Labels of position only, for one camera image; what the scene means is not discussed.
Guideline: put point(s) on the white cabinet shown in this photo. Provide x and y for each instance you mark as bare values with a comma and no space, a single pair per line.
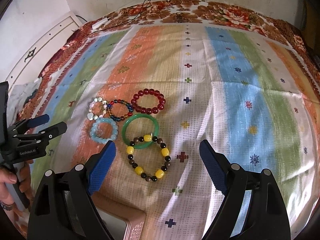
28,67

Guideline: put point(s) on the brown floral bedsheet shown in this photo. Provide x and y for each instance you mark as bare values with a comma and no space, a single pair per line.
149,155

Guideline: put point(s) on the pink metal jewelry box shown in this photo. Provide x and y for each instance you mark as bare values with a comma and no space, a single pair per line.
122,221

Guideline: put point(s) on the person's left hand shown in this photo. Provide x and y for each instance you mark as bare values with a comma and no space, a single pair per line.
10,178

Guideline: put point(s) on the green jade bangle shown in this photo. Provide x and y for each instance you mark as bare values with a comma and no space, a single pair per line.
137,124

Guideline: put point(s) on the white power strip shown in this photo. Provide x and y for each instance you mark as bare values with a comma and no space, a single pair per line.
98,24

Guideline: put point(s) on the striped colourful blanket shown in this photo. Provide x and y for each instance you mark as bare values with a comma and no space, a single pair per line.
249,96

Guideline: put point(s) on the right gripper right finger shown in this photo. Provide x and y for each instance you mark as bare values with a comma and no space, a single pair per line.
266,215

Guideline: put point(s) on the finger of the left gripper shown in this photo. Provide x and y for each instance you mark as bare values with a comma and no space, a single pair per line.
46,134
37,121

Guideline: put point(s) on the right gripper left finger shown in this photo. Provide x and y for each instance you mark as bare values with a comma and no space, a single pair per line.
63,207

